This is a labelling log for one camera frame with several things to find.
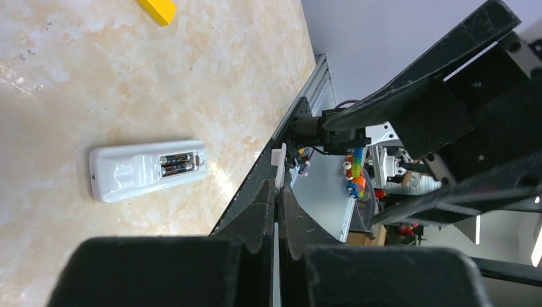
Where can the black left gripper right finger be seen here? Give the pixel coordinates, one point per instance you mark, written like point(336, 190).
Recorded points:
point(316, 269)

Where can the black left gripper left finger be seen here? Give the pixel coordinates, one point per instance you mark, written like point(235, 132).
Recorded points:
point(232, 267)

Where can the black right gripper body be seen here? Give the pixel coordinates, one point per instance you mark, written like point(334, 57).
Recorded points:
point(501, 91)

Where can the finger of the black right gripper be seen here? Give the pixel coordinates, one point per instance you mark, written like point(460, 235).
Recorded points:
point(513, 186)
point(417, 103)

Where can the white remote control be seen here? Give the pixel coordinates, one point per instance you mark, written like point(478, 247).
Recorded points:
point(122, 172)

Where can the white battery cover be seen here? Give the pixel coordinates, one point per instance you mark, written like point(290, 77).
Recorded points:
point(277, 159)

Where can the yellow toy block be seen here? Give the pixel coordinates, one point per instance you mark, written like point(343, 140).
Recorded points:
point(161, 11)

